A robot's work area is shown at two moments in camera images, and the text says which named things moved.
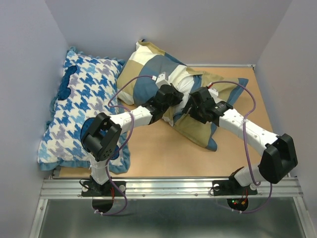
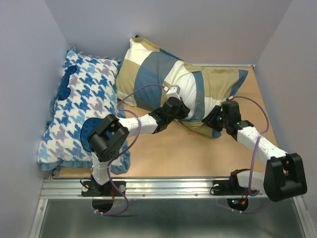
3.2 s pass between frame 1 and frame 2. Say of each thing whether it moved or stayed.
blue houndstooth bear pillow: stayed
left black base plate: stayed
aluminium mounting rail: stayed
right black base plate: stayed
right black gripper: moved
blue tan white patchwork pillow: moved
